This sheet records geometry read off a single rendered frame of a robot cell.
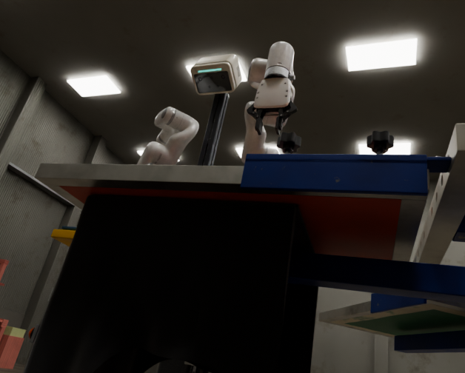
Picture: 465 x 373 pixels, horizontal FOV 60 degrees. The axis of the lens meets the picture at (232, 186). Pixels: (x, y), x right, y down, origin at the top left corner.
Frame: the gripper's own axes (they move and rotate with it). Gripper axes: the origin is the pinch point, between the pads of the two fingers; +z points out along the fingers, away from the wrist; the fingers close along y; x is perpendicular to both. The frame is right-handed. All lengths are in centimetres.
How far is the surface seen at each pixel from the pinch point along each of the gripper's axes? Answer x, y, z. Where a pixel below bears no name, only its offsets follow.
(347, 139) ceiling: -794, 55, -528
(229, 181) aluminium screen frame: 26.3, -3.2, 31.1
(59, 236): -7, 63, 34
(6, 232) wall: -609, 814, -151
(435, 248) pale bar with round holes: -11, -41, 27
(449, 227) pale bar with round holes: 2, -42, 28
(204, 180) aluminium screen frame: 26.3, 1.7, 31.1
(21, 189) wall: -599, 814, -262
